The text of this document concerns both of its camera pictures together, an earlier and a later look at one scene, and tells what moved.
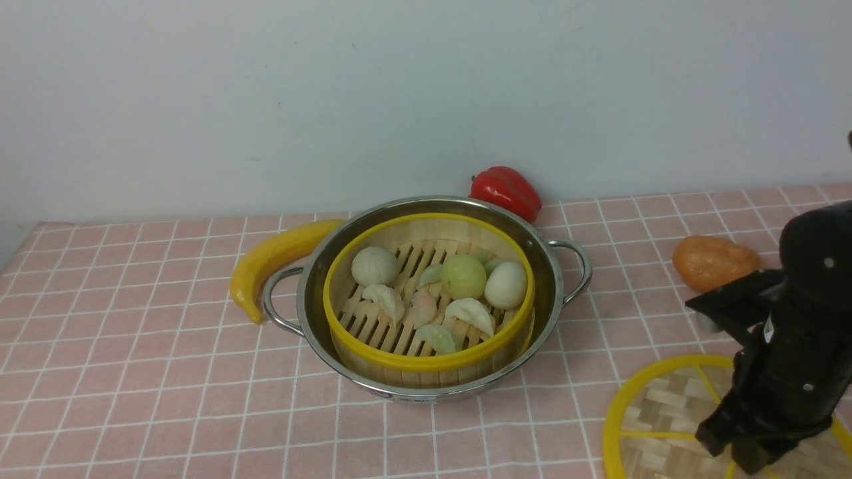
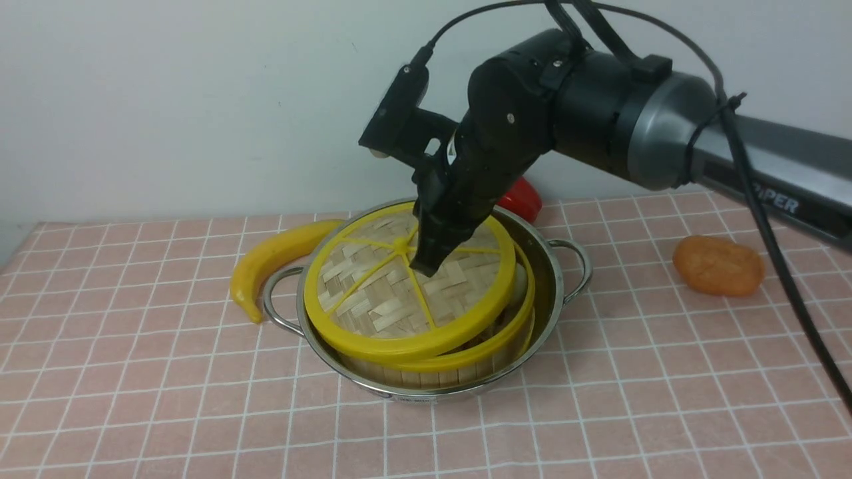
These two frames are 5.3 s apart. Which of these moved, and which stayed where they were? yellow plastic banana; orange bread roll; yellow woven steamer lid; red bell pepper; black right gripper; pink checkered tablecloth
Moved: black right gripper; yellow woven steamer lid
Stayed: orange bread roll; red bell pepper; yellow plastic banana; pink checkered tablecloth
